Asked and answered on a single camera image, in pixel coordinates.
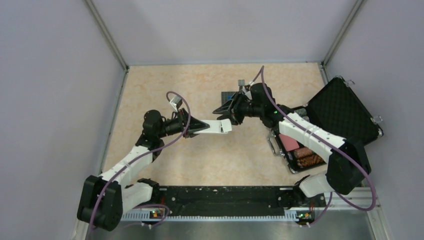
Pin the pink card deck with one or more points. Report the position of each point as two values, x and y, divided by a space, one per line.
288 143

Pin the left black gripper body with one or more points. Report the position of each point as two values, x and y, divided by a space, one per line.
184 119

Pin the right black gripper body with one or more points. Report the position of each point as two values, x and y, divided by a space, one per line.
242 109

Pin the black poker chip case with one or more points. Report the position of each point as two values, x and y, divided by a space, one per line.
337 110

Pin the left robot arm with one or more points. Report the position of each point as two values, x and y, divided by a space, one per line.
107 197

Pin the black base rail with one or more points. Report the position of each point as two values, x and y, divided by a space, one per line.
229 201

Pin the grey lego baseplate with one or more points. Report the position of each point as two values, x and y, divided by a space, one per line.
225 94

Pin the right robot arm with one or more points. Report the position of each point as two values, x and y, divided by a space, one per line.
346 159

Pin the white remote control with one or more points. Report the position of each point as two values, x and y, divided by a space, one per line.
223 126

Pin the grey lego tower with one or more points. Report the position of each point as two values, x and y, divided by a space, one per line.
241 84

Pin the chrome case handle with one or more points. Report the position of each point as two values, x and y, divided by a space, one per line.
273 142

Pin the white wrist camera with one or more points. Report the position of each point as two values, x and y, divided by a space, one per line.
245 90
176 102

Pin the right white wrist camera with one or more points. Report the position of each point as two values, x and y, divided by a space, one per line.
245 90

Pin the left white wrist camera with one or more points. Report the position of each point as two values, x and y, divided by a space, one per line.
176 102

